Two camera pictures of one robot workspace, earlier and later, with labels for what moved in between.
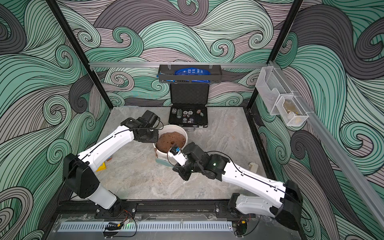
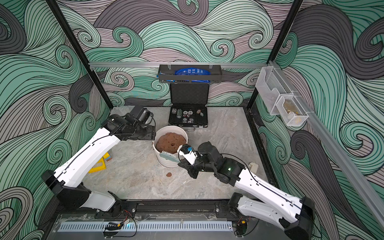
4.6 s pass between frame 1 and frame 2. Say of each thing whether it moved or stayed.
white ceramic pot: moved
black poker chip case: stayed
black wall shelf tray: stayed
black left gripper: stayed
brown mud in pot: stayed
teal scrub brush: moved
